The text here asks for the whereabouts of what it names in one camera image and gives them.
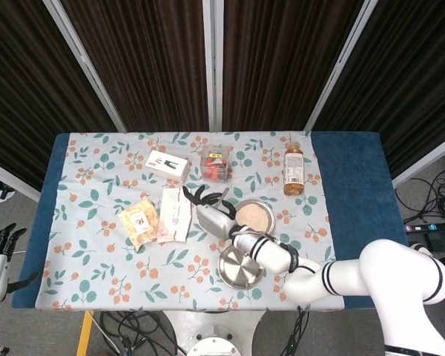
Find grey metal spoon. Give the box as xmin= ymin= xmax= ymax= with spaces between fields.
xmin=214 ymin=188 xmax=231 ymax=209

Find dark partition panel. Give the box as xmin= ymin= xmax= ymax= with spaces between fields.
xmin=0 ymin=0 xmax=126 ymax=203
xmin=306 ymin=0 xmax=445 ymax=188
xmin=211 ymin=0 xmax=378 ymax=131
xmin=44 ymin=0 xmax=218 ymax=133

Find clear plastic box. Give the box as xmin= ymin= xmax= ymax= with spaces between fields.
xmin=200 ymin=144 xmax=234 ymax=185

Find metal bowl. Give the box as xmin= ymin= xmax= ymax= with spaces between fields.
xmin=234 ymin=199 xmax=276 ymax=235

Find amber tea bottle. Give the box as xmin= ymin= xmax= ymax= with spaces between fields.
xmin=283 ymin=140 xmax=306 ymax=197

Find floral tablecloth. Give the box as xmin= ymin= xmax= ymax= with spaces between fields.
xmin=35 ymin=131 xmax=345 ymax=312

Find round metal plate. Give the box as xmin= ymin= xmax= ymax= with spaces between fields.
xmin=217 ymin=245 xmax=266 ymax=291

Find black power strip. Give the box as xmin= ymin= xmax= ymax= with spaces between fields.
xmin=403 ymin=221 xmax=445 ymax=235

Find red plastic pieces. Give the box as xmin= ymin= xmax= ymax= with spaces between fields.
xmin=203 ymin=157 xmax=229 ymax=181

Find pink white snack packet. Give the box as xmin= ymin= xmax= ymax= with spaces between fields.
xmin=156 ymin=188 xmax=193 ymax=244

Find blue table cloth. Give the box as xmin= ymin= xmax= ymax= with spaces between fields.
xmin=10 ymin=132 xmax=411 ymax=309

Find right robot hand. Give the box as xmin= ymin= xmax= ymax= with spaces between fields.
xmin=181 ymin=185 xmax=242 ymax=240

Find yellow floor tape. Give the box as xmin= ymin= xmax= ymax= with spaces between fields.
xmin=76 ymin=310 xmax=96 ymax=356

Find clear snack bag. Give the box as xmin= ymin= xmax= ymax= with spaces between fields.
xmin=117 ymin=197 xmax=160 ymax=248

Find white cardboard box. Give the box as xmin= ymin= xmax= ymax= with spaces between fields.
xmin=145 ymin=149 xmax=191 ymax=183

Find black cable bundle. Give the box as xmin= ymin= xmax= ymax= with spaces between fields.
xmin=94 ymin=310 xmax=181 ymax=356
xmin=395 ymin=154 xmax=445 ymax=223

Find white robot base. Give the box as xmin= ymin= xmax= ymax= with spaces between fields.
xmin=162 ymin=310 xmax=268 ymax=356

